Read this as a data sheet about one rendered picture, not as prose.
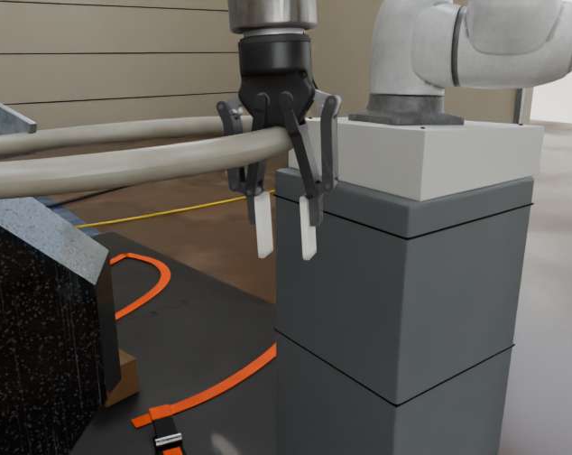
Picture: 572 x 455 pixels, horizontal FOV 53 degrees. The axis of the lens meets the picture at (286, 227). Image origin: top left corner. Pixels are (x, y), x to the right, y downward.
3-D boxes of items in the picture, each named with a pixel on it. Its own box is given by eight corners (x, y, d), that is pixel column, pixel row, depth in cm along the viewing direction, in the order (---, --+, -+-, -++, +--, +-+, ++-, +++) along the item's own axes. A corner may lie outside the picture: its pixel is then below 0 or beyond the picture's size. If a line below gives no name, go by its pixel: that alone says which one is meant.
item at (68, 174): (-226, 190, 63) (-234, 163, 63) (123, 135, 102) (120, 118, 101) (32, 226, 36) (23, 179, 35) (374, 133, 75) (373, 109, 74)
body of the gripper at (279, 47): (323, 32, 61) (327, 122, 63) (249, 40, 64) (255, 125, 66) (302, 28, 54) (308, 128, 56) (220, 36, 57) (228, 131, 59)
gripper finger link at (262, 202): (260, 197, 62) (253, 196, 62) (264, 258, 64) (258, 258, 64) (269, 191, 65) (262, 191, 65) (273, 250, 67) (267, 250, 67)
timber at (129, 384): (139, 391, 183) (136, 357, 180) (106, 408, 175) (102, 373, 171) (89, 358, 202) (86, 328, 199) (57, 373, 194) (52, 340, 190)
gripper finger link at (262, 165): (268, 96, 59) (255, 93, 59) (251, 199, 62) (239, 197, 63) (281, 94, 62) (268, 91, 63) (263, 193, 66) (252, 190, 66)
